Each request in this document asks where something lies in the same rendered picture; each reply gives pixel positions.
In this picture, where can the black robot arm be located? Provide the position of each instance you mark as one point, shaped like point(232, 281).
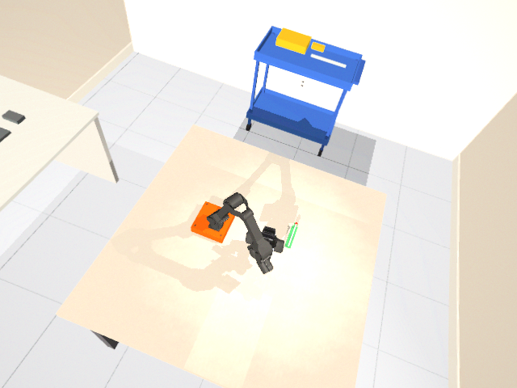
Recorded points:
point(261, 250)

